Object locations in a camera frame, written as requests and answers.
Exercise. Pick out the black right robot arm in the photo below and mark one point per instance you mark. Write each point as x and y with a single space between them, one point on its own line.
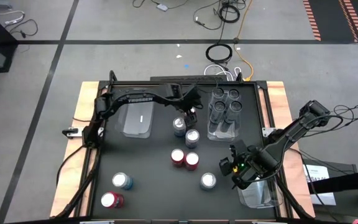
294 129

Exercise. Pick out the white paper sheet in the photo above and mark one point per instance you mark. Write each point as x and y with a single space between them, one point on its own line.
320 183

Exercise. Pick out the wooden table board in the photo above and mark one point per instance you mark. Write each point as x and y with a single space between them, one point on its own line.
89 93

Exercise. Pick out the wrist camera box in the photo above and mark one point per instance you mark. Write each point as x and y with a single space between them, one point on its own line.
191 120
239 146

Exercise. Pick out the tall slim silver can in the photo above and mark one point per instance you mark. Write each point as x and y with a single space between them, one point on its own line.
219 107
234 93
218 93
235 107

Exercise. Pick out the silver and blue soda can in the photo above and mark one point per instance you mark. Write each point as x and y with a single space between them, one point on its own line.
179 124
122 181
208 181
192 137

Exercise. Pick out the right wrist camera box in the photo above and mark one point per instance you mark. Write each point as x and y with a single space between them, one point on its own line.
239 146

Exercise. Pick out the clear plastic bin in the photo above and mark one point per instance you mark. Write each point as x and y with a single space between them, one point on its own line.
135 124
258 196
228 137

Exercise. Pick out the white mounting bracket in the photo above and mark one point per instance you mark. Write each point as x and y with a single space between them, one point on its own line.
267 131
71 132

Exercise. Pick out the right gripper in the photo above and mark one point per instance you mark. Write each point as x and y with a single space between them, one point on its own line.
247 165

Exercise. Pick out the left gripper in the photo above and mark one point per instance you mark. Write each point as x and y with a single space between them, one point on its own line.
193 99

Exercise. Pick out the black power strip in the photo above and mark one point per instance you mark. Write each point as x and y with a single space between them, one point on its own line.
185 77

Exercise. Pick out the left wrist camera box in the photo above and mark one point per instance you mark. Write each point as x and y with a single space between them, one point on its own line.
191 120

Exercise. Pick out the black horizontal bar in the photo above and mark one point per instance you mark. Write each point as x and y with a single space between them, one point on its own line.
346 182

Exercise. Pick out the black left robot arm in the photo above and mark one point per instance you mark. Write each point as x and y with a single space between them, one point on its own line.
135 97

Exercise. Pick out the grey power adapter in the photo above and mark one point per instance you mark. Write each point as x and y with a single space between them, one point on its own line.
162 7

